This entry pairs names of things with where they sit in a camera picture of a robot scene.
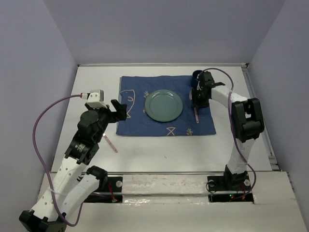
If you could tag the dark blue mug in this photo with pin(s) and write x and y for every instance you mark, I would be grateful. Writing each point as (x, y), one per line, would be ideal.
(194, 78)

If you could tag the teal ceramic plate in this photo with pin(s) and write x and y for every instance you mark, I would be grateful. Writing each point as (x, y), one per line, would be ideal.
(163, 105)

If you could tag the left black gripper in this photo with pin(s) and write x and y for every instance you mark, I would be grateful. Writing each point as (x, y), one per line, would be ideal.
(120, 114)

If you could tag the blue cloth placemat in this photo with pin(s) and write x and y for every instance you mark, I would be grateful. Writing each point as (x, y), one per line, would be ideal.
(134, 90)

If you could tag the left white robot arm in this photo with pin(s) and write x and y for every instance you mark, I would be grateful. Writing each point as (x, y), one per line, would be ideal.
(74, 181)

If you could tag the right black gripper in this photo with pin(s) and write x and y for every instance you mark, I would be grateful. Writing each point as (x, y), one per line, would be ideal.
(195, 101)

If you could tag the spoon with pink handle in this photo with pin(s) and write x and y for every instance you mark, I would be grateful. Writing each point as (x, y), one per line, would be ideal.
(194, 108)

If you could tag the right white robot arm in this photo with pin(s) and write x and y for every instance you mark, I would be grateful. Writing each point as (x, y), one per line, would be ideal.
(246, 124)

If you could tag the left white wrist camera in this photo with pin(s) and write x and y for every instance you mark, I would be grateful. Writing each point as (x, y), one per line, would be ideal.
(94, 99)

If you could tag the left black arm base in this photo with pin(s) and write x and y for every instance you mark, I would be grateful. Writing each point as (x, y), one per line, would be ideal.
(109, 192)

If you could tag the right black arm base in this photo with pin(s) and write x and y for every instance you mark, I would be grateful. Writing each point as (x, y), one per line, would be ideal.
(222, 192)

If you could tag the fork with pink handle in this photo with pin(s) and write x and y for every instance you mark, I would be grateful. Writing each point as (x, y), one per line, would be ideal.
(110, 143)

